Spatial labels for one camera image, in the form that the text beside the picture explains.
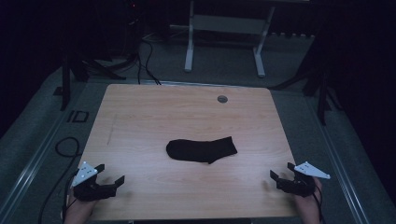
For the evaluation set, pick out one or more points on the grey round table grommet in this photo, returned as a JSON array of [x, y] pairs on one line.
[[222, 99]]

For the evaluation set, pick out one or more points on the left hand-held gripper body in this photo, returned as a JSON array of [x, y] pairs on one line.
[[93, 191]]

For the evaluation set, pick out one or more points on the person's right hand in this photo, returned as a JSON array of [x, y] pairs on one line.
[[308, 208]]

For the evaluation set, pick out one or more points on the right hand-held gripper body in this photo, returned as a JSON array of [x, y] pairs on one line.
[[300, 186]]

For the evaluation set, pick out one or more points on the person's left hand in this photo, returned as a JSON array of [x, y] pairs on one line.
[[77, 211]]

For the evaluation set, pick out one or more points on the black metal stand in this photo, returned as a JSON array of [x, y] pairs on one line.
[[65, 84], [322, 93]]

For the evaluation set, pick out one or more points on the grey metal floor rail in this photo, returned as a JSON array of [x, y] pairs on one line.
[[186, 83], [34, 161], [342, 174]]

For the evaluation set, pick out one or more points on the white metal desk frame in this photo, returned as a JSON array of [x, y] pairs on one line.
[[224, 24]]

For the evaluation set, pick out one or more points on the black sock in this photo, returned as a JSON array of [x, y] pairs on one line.
[[199, 151]]

